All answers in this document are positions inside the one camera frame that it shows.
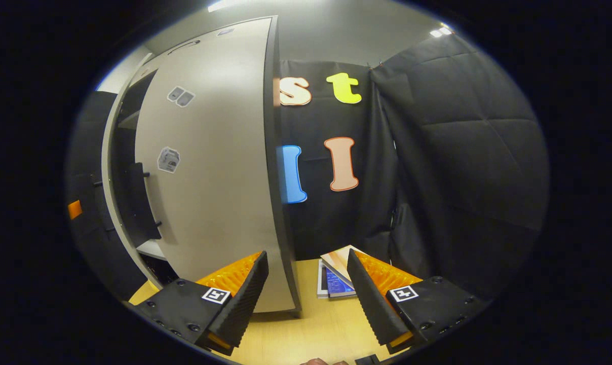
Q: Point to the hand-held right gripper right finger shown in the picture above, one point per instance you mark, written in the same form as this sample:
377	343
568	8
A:
369	299

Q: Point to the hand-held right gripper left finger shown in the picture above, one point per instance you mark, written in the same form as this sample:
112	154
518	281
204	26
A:
245	299

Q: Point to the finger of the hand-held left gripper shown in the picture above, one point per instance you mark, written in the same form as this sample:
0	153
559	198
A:
74	209

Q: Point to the white shoe cabinet door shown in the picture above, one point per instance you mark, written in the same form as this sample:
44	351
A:
220	177
105	167

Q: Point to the white and grey shoe cabinet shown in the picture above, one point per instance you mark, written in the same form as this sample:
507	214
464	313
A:
281	243

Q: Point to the white cabinet drawer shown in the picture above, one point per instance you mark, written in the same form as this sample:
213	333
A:
209	43

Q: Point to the blue cover book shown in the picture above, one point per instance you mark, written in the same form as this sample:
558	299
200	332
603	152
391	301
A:
336	286

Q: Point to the beige booklet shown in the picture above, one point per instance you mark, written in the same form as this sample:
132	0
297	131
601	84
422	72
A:
339	261

